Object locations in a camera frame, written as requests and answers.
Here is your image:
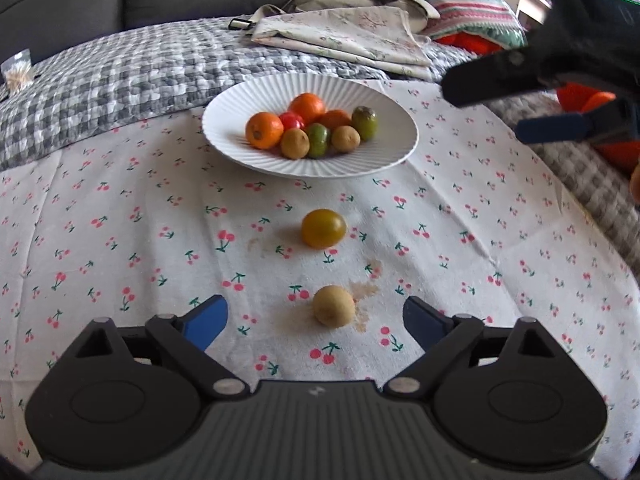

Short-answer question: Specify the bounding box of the folded floral cloth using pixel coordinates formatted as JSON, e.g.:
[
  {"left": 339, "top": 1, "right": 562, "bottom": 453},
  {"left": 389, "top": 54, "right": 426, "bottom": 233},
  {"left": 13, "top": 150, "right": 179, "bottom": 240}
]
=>
[{"left": 250, "top": 6, "right": 431, "bottom": 79}]

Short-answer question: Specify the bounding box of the dark green tomato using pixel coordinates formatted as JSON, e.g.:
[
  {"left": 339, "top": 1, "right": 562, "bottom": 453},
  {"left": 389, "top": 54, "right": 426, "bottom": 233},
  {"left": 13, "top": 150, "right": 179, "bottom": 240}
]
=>
[{"left": 352, "top": 106, "right": 378, "bottom": 142}]

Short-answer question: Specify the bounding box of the white ribbed plate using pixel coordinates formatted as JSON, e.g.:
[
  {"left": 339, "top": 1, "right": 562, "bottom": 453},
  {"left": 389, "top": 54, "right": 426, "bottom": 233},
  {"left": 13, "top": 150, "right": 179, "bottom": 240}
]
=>
[{"left": 203, "top": 74, "right": 419, "bottom": 179}]

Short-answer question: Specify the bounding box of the striped patterned pillow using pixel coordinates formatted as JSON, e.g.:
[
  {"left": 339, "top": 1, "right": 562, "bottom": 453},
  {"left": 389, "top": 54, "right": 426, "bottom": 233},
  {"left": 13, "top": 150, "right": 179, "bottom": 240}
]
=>
[{"left": 422, "top": 0, "right": 526, "bottom": 55}]

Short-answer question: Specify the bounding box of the clear bag of sticks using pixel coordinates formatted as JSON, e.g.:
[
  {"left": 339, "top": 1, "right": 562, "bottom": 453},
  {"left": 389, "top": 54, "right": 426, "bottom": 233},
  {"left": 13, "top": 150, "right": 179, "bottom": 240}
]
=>
[{"left": 1, "top": 49, "right": 35, "bottom": 96}]

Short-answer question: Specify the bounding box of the olive brown tomato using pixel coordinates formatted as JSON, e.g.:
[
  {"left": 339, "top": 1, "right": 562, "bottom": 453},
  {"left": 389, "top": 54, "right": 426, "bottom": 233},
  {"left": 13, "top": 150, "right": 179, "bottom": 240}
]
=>
[{"left": 300, "top": 209, "right": 347, "bottom": 249}]

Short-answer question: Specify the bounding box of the red tomato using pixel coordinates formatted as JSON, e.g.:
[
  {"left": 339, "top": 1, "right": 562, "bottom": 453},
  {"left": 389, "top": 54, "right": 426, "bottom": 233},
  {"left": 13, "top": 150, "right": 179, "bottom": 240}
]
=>
[{"left": 279, "top": 112, "right": 305, "bottom": 132}]

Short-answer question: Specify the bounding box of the brown longan fruit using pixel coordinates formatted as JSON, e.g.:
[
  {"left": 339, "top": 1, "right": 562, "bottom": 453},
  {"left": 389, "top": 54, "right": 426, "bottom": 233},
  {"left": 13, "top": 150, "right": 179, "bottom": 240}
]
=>
[{"left": 331, "top": 126, "right": 361, "bottom": 154}]

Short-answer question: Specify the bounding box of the large orange mandarin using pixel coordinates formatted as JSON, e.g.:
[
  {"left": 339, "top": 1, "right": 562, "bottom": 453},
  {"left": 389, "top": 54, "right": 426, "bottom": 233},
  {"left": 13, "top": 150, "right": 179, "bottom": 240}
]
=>
[{"left": 288, "top": 92, "right": 326, "bottom": 125}]

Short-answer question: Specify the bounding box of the cherry print cloth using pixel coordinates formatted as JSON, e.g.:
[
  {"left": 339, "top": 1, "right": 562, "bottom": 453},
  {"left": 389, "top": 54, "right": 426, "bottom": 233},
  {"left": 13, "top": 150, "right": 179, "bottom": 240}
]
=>
[{"left": 1, "top": 82, "right": 639, "bottom": 479}]

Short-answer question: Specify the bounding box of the tan longan fruit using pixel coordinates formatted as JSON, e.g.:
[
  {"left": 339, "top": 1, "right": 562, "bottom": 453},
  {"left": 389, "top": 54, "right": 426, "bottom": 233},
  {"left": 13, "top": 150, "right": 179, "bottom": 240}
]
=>
[{"left": 280, "top": 128, "right": 310, "bottom": 160}]

